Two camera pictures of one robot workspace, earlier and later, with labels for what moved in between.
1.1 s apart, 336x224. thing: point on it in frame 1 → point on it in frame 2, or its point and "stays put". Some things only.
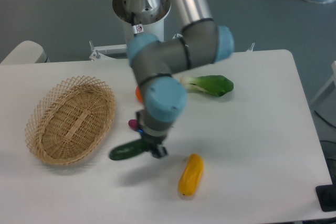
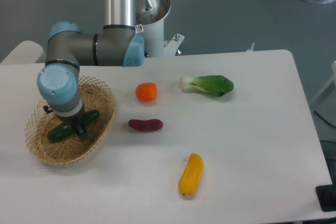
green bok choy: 217,85 stays put
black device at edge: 326,195 stays put
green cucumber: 127,149 → 67,129
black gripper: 153,132 → 77,120
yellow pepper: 191,176 stays put
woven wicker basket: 69,119 stays put
